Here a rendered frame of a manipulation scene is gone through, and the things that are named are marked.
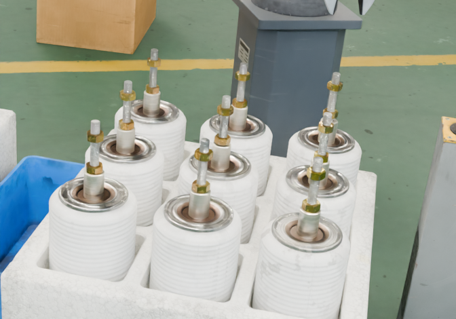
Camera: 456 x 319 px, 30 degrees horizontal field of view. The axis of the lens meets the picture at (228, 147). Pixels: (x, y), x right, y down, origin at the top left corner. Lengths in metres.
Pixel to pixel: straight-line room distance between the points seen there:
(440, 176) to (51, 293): 0.47
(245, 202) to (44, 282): 0.25
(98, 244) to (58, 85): 0.98
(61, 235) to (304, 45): 0.67
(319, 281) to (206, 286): 0.12
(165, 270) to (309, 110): 0.66
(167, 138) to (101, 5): 0.96
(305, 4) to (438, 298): 0.56
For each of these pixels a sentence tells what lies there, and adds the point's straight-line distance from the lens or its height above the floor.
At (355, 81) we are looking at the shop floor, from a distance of 2.04.
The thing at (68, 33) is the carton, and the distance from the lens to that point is 2.08.
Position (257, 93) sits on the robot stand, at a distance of 1.48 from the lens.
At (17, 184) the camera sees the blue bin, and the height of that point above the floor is 0.10.
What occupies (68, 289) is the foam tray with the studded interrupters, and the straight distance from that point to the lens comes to 0.92.
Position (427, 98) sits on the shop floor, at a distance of 2.02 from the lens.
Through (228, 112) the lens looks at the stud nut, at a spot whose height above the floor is 0.33.
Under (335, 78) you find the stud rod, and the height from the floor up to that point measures 0.34.
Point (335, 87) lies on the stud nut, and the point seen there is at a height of 0.33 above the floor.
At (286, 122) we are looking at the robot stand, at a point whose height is 0.11.
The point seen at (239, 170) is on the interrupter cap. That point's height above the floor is 0.25.
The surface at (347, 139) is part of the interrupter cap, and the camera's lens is 1.13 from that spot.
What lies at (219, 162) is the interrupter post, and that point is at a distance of 1.01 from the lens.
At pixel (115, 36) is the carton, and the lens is 2.06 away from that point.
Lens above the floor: 0.72
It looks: 26 degrees down
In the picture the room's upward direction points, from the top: 6 degrees clockwise
